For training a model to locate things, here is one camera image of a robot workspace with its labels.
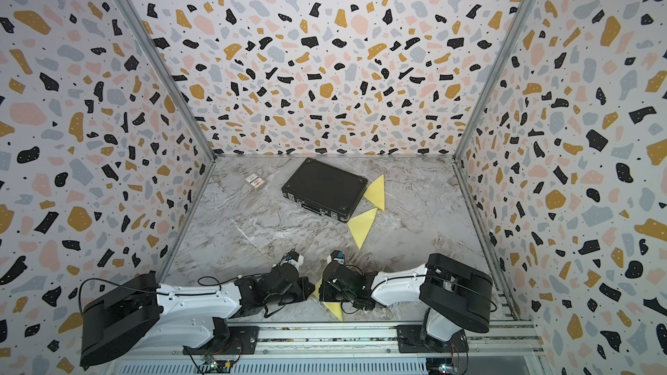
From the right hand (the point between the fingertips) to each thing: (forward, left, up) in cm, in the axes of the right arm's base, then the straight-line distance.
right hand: (316, 294), depth 82 cm
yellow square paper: (+25, -14, 0) cm, 28 cm away
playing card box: (+44, +31, +2) cm, 54 cm away
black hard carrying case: (+39, -1, +4) cm, 39 cm away
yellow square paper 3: (-4, -6, +1) cm, 7 cm away
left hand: (+1, -1, +1) cm, 2 cm away
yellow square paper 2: (+43, -20, -2) cm, 47 cm away
